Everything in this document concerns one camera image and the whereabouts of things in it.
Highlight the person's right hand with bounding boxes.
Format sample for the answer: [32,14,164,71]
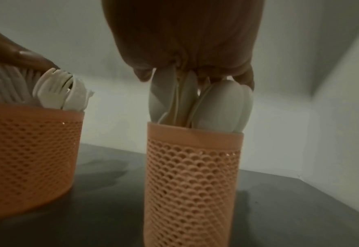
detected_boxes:
[101,0,264,92]

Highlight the person's left hand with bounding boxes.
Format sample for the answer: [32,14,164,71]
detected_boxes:
[0,26,61,73]

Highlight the bunch of white plastic forks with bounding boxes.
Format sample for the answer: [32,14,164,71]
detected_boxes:
[0,60,96,112]

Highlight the bunch of white plastic spoons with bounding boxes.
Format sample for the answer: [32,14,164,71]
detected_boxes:
[148,65,255,134]

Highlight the orange mesh cup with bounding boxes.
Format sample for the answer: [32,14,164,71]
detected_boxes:
[143,121,245,247]
[0,101,85,223]

